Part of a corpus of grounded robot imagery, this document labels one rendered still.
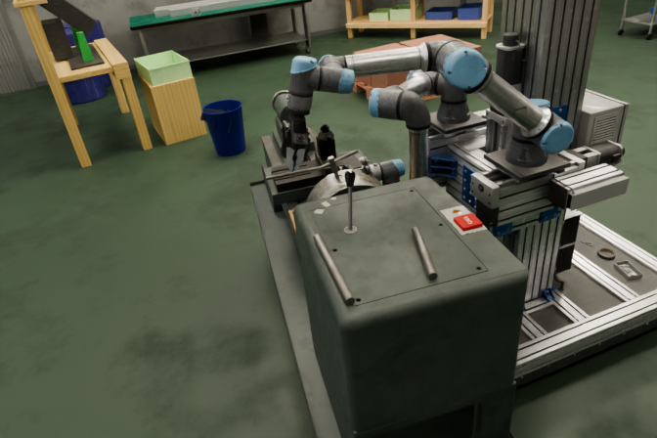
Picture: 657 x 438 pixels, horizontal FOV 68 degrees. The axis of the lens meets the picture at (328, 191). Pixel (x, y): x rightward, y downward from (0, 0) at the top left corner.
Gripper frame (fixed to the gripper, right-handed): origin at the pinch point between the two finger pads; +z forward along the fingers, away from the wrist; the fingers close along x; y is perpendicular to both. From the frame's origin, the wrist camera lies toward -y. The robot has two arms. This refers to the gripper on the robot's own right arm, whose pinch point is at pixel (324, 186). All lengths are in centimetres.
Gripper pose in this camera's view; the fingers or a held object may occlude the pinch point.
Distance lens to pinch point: 199.8
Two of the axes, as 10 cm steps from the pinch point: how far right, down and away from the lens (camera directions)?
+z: -9.6, 2.1, -1.8
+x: -1.0, -8.6, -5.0
